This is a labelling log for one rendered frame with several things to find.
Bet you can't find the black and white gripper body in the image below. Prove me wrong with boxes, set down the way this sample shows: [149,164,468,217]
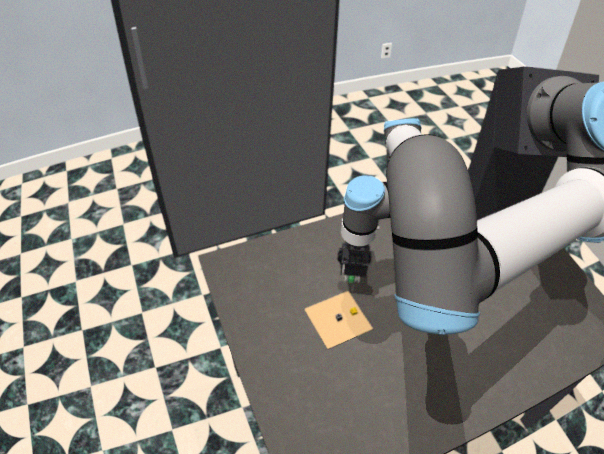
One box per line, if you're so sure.
[340,241,370,277]

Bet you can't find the peach flat mat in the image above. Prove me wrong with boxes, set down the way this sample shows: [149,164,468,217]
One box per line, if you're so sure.
[305,292,373,349]

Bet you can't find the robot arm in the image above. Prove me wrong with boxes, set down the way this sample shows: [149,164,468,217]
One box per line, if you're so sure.
[341,76,604,334]

